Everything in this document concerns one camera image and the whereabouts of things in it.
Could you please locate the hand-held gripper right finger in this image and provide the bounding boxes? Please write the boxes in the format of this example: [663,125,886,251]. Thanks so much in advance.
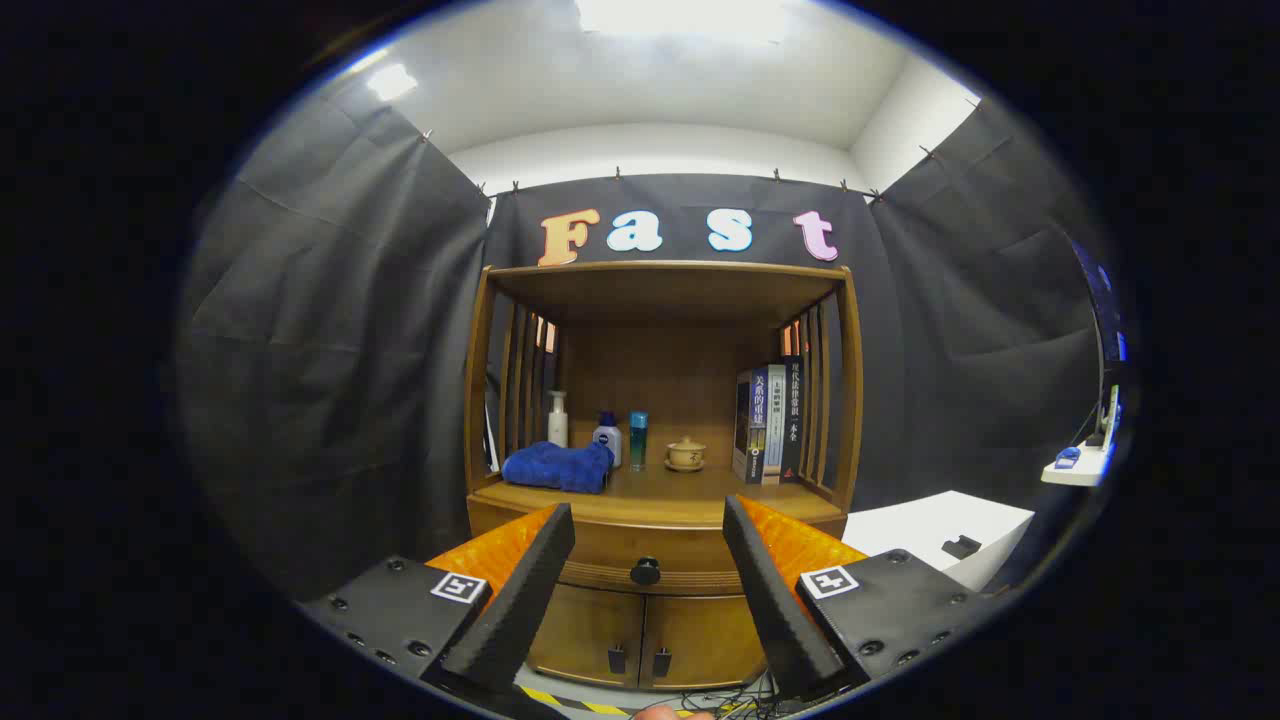
[722,494,1006,701]

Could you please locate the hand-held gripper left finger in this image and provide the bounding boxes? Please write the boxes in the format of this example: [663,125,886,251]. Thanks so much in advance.
[298,503,577,696]

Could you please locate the brown wooden drawer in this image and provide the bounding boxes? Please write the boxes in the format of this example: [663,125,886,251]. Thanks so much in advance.
[467,497,849,598]

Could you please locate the wooden cabinet door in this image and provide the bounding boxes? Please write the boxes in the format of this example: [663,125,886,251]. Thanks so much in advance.
[640,592,766,691]
[527,583,649,689]

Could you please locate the wooden countertop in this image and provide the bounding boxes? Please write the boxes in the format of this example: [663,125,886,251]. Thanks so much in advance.
[472,465,846,526]

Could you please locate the white box cabinet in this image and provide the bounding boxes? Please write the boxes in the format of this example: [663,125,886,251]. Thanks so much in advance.
[843,490,1036,593]

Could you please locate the brown wooden cabinet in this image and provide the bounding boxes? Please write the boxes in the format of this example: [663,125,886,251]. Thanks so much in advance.
[463,262,863,693]

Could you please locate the yellow black floor tape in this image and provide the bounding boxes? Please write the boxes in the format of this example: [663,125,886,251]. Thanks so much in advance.
[520,685,641,717]

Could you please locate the blue folded towel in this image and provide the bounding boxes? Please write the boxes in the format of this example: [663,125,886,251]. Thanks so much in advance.
[501,441,615,495]

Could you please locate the book with blue spine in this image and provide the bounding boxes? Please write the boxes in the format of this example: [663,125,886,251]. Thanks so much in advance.
[733,366,769,485]

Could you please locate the book with pale grey spine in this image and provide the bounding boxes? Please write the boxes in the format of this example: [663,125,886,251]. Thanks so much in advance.
[765,363,788,484]

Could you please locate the book with black spine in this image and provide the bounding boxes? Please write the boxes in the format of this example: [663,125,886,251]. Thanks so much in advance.
[783,357,805,483]

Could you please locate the computer monitor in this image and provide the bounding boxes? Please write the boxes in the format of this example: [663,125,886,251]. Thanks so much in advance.
[1072,238,1131,401]

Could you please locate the black floor cables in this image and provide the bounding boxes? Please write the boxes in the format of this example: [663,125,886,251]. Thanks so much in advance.
[680,675,791,719]

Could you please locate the white wall shelf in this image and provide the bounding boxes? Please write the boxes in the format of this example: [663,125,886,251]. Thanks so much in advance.
[1041,440,1116,488]

